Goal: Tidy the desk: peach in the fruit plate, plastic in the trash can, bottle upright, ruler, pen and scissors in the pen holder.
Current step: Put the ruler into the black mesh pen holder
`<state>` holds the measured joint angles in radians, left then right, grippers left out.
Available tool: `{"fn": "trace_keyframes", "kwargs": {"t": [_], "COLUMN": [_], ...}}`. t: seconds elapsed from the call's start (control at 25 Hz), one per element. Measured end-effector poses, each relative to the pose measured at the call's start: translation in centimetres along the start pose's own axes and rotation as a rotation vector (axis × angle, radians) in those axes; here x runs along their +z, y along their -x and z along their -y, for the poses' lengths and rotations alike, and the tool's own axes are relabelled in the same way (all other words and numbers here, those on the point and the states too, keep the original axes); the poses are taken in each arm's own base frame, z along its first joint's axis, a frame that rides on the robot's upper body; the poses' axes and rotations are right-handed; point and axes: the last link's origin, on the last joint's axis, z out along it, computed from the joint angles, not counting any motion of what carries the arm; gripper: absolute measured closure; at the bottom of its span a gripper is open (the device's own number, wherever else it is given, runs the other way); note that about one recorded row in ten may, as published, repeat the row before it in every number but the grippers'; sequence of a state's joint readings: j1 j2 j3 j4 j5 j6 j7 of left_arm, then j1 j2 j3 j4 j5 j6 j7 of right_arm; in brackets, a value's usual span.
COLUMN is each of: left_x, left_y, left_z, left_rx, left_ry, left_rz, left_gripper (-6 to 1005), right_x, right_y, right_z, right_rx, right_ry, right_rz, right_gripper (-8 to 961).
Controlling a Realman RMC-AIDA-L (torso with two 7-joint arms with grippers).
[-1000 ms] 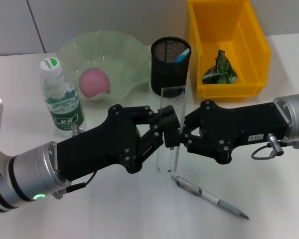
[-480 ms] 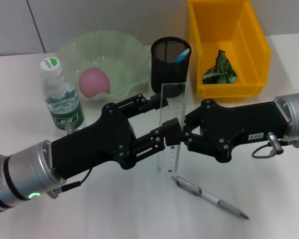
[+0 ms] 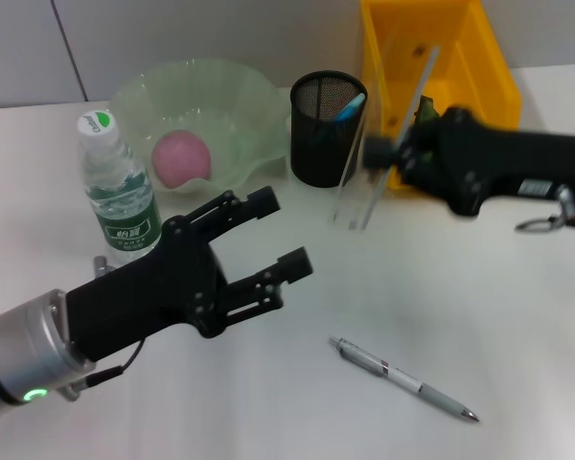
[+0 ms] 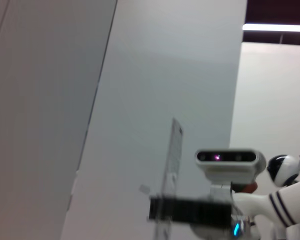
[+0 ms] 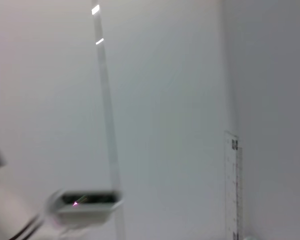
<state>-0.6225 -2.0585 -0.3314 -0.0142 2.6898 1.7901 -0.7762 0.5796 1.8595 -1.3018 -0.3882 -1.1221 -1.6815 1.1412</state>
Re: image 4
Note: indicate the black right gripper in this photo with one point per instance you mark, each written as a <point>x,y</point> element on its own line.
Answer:
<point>202,211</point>

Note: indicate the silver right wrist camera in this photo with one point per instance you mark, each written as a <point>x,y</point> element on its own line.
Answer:
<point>227,162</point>

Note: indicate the clear plastic ruler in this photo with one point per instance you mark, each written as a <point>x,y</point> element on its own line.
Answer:
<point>175,150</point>

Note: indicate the white ceiling light strip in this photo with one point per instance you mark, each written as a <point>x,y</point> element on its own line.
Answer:
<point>277,27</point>

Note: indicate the white humanoid robot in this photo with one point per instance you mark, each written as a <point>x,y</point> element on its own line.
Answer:
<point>282,170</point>

